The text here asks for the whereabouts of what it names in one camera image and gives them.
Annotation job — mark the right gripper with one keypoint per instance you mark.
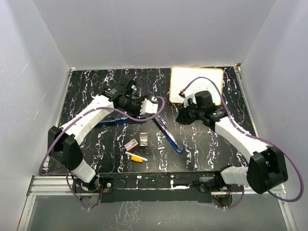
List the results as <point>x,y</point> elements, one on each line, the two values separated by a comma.
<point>182,117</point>

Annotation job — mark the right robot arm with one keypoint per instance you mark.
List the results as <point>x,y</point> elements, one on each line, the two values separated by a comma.
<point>266,166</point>

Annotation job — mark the small whiteboard orange frame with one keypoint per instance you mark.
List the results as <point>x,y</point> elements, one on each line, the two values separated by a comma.
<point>198,79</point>

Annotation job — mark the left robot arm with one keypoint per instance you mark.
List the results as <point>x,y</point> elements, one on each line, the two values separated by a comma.
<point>64,142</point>

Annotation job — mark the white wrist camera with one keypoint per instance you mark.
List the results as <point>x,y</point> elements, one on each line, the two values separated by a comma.
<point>149,106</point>
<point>188,96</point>

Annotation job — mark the red white staple box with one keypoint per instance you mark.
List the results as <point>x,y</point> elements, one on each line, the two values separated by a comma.
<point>131,145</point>

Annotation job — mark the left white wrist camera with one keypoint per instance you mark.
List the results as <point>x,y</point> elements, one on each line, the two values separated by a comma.
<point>149,106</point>

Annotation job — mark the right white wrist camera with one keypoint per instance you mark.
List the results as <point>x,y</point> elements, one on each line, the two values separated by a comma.
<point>188,96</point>

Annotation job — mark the staple tray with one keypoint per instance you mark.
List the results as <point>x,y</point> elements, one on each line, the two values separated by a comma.
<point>143,139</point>

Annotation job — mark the yellow marker cap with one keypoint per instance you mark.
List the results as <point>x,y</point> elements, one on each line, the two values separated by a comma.
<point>136,159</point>

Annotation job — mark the white marker pen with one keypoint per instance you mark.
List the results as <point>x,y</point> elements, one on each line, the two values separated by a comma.
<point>131,154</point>

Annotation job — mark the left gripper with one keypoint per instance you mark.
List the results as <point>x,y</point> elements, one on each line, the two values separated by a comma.
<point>139,101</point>

